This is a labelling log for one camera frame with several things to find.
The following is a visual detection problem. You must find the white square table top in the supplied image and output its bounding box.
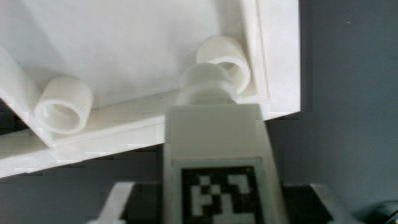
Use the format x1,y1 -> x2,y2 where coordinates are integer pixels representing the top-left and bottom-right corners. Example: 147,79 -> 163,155
0,0 -> 300,178

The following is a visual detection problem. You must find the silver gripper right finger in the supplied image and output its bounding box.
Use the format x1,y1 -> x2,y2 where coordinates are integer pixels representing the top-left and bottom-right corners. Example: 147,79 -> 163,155
311,184 -> 355,224

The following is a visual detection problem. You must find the white table leg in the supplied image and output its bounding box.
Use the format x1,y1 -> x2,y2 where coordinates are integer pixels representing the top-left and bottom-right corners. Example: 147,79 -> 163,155
162,63 -> 290,224

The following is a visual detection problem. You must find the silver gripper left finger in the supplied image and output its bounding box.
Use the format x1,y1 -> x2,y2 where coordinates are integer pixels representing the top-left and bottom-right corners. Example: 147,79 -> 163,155
87,182 -> 135,224

